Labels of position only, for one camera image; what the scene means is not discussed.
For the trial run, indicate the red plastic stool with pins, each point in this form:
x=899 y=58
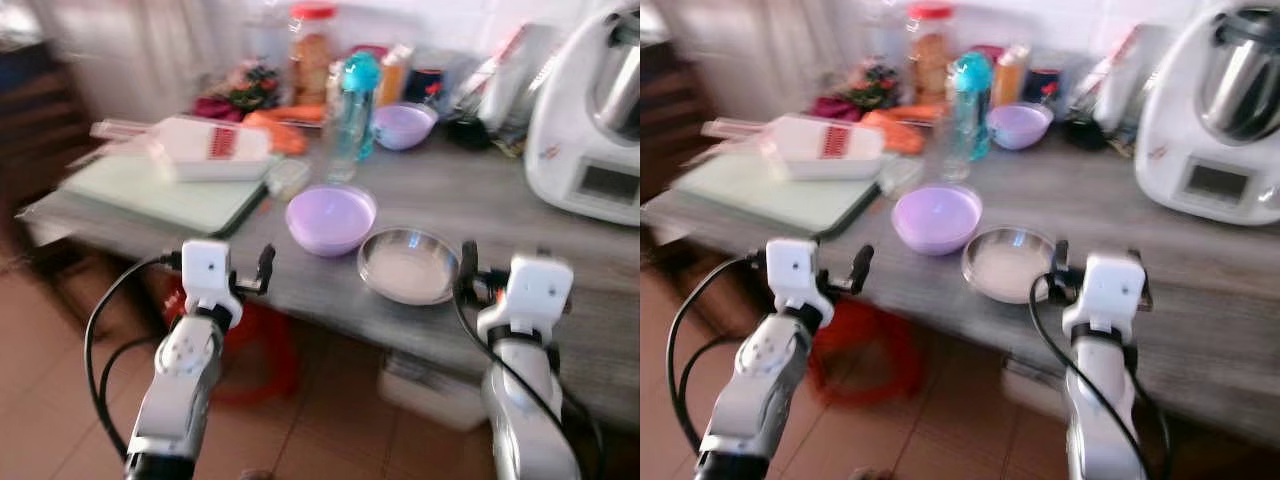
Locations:
x=880 y=360
x=268 y=360

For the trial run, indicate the orange carrots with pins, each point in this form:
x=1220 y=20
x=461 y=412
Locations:
x=895 y=130
x=280 y=130

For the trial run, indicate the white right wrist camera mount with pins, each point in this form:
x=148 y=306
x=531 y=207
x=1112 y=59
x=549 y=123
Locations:
x=1108 y=290
x=528 y=295

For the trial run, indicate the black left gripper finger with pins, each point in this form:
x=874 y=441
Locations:
x=266 y=266
x=861 y=266

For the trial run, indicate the dark wooden cabinet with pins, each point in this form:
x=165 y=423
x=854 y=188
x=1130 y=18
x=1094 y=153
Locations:
x=35 y=130
x=665 y=120

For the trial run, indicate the shallow metal bowl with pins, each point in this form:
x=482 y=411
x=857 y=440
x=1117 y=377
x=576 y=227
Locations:
x=408 y=268
x=1008 y=266

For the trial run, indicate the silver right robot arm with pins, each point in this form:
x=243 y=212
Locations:
x=1100 y=410
x=525 y=410

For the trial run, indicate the clear bottle with teal cap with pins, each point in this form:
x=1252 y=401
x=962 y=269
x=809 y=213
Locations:
x=966 y=120
x=352 y=120

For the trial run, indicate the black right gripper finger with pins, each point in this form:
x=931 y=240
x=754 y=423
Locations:
x=468 y=262
x=1060 y=260

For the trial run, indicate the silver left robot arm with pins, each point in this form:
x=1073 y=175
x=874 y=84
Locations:
x=180 y=385
x=755 y=385

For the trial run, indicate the small purple plastic bowl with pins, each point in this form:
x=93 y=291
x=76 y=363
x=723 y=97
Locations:
x=1019 y=127
x=404 y=127

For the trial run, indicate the white box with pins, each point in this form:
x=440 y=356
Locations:
x=1030 y=390
x=430 y=395

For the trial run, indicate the small black object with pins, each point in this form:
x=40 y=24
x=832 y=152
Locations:
x=467 y=135
x=1083 y=135

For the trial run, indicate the pale green cutting board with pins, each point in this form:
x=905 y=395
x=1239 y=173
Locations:
x=770 y=195
x=160 y=195

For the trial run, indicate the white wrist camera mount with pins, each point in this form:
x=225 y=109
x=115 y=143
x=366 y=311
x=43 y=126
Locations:
x=528 y=295
x=208 y=272
x=793 y=272
x=1108 y=290

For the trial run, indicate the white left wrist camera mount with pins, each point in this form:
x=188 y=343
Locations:
x=793 y=272
x=208 y=272

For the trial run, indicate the dark can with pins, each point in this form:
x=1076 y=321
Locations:
x=1042 y=88
x=425 y=88

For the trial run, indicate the large purple plastic bowl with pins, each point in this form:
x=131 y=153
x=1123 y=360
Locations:
x=937 y=218
x=330 y=220

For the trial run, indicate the white kitchen cooking machine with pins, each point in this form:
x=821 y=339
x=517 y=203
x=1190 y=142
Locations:
x=1180 y=130
x=565 y=130

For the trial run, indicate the grey white upright package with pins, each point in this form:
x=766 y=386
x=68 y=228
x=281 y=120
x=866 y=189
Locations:
x=1125 y=80
x=510 y=80

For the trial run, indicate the glass jar with red lid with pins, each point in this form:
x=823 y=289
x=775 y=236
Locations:
x=930 y=60
x=312 y=60

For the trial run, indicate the orange bottle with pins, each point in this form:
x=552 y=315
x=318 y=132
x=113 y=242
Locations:
x=394 y=78
x=1010 y=78

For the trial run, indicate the small clear glass jar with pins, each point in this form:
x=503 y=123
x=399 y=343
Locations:
x=288 y=180
x=902 y=178

